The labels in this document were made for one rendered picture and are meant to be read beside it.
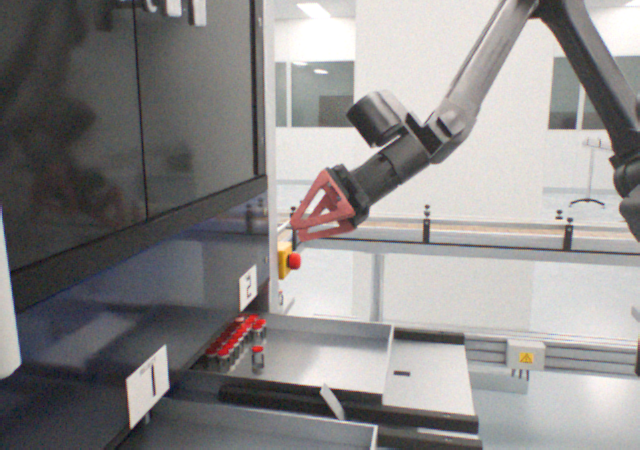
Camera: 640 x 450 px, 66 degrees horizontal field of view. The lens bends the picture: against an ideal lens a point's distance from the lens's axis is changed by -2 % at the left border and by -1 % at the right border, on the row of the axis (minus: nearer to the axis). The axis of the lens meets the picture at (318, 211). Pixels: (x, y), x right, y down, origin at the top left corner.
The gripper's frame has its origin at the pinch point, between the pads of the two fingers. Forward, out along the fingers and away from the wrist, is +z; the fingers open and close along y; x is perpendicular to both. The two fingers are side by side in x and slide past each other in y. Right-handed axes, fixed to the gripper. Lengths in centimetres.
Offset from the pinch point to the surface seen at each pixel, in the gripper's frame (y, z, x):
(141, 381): 8.0, 25.1, 5.8
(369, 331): -38.3, -0.4, 18.0
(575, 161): -736, -452, 21
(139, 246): 12.3, 16.2, -6.4
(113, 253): 16.8, 17.6, -5.7
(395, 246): -109, -26, 3
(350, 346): -35.0, 4.4, 18.1
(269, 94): -24.7, -10.6, -31.1
